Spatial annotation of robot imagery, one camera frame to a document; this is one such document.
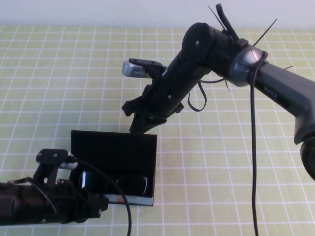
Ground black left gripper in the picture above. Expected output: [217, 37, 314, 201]
[46, 169, 110, 225]

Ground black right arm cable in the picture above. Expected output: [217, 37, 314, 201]
[187, 3, 269, 236]

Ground black glasses case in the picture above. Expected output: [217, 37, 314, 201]
[70, 129, 158, 207]

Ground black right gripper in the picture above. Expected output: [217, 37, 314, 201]
[122, 58, 210, 136]

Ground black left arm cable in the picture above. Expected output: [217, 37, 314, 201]
[63, 157, 132, 236]

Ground right silver black wrist camera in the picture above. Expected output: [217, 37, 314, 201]
[122, 58, 167, 82]

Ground thin grey wire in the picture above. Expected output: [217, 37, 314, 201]
[7, 178, 58, 223]

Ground black frame glasses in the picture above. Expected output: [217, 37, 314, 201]
[78, 171, 150, 196]

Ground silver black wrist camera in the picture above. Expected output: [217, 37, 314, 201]
[122, 58, 167, 82]
[33, 148, 78, 185]

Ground left silver black wrist camera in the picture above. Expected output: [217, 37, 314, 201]
[33, 148, 78, 185]

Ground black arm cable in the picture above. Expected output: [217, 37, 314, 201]
[187, 3, 269, 236]
[63, 157, 132, 236]

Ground green white grid tablecloth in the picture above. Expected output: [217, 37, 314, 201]
[0, 24, 315, 236]

